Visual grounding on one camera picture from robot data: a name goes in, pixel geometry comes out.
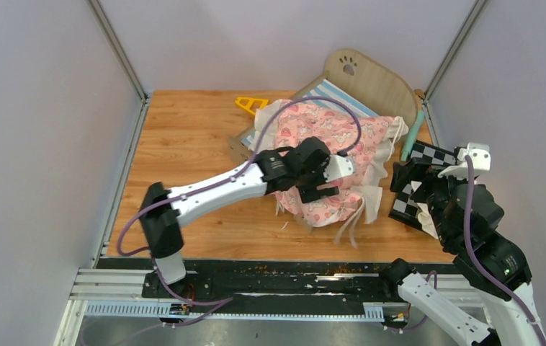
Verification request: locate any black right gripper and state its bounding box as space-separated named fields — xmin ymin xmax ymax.
xmin=388 ymin=154 xmax=472 ymax=245

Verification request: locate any pink unicorn drawstring bag blanket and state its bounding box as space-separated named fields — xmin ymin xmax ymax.
xmin=249 ymin=99 xmax=409 ymax=247

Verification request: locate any wooden striped pet bed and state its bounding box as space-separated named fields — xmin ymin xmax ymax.
xmin=227 ymin=48 xmax=420 ymax=166

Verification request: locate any orange duck print pillow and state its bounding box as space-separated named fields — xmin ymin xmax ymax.
xmin=411 ymin=181 xmax=439 ymax=239

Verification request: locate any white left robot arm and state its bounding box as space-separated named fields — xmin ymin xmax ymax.
xmin=138 ymin=137 xmax=356 ymax=298

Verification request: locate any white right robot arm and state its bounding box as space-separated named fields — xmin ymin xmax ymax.
xmin=379 ymin=150 xmax=546 ymax=345

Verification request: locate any black and silver chessboard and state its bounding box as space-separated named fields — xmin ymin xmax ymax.
xmin=388 ymin=141 xmax=457 ymax=231

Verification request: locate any mint green massager wand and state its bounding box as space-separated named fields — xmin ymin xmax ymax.
xmin=400 ymin=110 xmax=425 ymax=161

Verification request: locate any yellow triangle toy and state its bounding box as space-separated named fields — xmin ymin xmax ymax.
xmin=234 ymin=97 xmax=269 ymax=117

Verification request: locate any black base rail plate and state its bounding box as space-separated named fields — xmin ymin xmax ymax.
xmin=139 ymin=259 xmax=446 ymax=319

